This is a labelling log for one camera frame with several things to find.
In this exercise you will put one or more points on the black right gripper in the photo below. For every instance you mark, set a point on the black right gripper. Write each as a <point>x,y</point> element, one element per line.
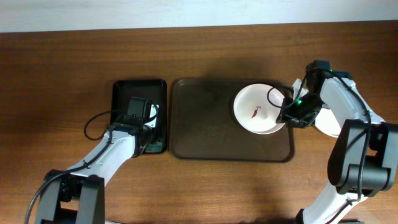
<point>288,116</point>

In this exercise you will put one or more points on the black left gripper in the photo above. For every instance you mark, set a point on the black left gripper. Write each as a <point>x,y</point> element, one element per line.
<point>152,143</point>

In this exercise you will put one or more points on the orange green sponge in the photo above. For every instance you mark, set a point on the orange green sponge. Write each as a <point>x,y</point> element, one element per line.
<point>155,148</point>

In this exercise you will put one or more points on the pink plate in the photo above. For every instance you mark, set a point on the pink plate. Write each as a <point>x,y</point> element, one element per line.
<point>256,108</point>

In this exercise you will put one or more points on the cream plate with red stain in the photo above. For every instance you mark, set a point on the cream plate with red stain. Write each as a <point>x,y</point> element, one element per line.
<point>327,123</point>

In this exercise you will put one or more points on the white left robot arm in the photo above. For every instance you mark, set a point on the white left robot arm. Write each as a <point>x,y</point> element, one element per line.
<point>76,195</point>

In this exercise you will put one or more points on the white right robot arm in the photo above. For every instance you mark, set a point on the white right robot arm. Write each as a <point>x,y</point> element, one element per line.
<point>363,161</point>

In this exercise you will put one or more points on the small black tray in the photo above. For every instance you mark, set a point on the small black tray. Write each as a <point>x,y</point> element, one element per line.
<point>123,90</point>

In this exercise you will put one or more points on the large brown tray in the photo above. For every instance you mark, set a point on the large brown tray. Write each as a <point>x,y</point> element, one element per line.
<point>203,126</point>

